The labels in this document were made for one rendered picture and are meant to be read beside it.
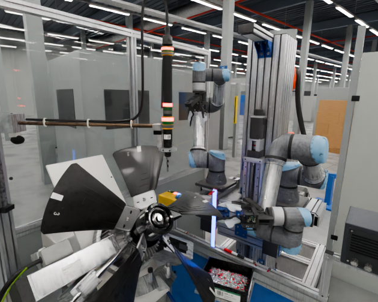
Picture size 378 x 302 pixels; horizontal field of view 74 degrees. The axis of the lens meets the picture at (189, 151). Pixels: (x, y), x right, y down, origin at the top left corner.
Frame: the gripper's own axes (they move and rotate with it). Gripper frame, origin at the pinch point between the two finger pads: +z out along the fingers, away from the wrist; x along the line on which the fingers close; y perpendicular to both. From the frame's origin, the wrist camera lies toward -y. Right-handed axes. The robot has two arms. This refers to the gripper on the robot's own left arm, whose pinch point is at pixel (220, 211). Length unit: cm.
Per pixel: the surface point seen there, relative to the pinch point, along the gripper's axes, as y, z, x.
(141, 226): 17.4, 28.8, -4.1
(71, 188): 22, 49, -21
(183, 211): 2.2, 15.3, -1.0
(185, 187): -112, 20, 45
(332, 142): -668, -413, 158
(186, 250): 2.7, 13.6, 17.8
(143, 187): 1.9, 31.0, -11.5
